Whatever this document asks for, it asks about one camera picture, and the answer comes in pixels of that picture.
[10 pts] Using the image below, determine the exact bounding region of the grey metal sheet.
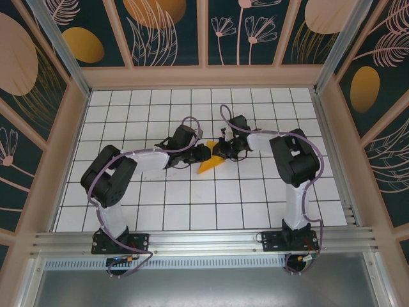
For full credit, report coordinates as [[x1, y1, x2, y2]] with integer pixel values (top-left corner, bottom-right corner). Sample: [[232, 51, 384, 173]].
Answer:
[[31, 268, 378, 307]]

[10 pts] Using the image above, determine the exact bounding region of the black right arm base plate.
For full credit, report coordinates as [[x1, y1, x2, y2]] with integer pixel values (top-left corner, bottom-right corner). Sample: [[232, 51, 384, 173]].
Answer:
[[261, 230, 319, 253]]

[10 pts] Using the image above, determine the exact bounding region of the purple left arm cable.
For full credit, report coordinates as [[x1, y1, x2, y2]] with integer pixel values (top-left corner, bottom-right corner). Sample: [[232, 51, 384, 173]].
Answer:
[[86, 116, 206, 279]]

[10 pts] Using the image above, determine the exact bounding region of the aluminium side rail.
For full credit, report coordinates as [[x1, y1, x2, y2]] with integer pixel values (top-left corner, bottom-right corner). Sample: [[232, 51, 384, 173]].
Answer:
[[310, 88, 364, 228]]

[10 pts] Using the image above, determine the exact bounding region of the aluminium corner post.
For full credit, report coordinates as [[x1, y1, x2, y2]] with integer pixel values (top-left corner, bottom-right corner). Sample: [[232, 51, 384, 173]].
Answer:
[[25, 0, 92, 98], [313, 0, 374, 94]]

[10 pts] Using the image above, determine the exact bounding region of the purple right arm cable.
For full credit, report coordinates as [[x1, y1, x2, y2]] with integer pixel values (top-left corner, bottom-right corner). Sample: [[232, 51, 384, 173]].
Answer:
[[219, 104, 327, 276]]

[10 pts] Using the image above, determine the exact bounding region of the grey slotted cable duct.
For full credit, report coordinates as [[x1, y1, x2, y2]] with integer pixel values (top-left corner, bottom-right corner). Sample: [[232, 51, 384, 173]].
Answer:
[[44, 258, 290, 270]]

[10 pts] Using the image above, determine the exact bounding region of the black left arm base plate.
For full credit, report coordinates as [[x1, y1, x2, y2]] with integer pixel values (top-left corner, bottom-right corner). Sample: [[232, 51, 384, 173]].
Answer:
[[91, 232, 150, 255]]

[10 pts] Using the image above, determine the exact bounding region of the yellow cloth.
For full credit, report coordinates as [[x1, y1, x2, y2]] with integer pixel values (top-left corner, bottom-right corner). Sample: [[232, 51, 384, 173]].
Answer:
[[196, 139, 226, 175]]

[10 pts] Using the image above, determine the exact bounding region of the aluminium mounting rail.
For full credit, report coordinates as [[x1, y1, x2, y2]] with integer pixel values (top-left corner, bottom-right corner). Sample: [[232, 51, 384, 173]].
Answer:
[[30, 226, 380, 256]]

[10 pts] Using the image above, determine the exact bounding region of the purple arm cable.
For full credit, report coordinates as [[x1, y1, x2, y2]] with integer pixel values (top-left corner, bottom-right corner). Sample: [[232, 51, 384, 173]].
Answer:
[[86, 116, 206, 279], [219, 104, 327, 276]]

